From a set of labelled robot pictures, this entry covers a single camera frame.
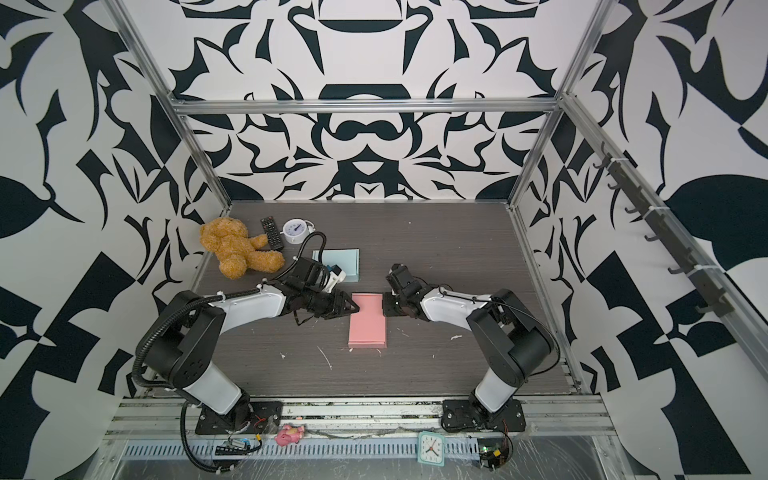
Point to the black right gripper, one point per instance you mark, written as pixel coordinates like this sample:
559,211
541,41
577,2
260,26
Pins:
387,311

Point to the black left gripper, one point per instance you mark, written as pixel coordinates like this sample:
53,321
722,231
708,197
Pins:
340,304

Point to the pink paper boxes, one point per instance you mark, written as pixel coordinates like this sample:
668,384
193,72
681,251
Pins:
367,328

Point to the light blue paper box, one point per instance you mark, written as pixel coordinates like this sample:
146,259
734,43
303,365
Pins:
347,260

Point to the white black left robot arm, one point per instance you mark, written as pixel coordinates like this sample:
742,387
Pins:
176,353

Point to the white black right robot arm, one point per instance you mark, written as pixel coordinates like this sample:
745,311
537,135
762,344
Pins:
513,342

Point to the white round alarm clock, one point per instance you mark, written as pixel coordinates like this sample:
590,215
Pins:
296,231

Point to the black remote control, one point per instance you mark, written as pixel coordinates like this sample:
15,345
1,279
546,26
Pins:
273,233

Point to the brown teddy bear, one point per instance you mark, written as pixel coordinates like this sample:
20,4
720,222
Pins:
237,252

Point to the pink small toy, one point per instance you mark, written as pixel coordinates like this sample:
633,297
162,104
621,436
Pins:
289,435

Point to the green square clock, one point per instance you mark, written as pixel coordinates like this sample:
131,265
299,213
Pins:
431,449

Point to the small electronics board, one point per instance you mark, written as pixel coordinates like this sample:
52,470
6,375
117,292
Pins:
494,452

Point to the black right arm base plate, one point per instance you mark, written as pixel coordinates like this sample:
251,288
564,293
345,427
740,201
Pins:
470,415

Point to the white slotted cable duct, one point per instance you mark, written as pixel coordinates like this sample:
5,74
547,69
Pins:
311,449

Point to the black wall hook rail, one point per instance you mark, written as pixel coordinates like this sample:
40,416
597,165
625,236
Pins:
669,231

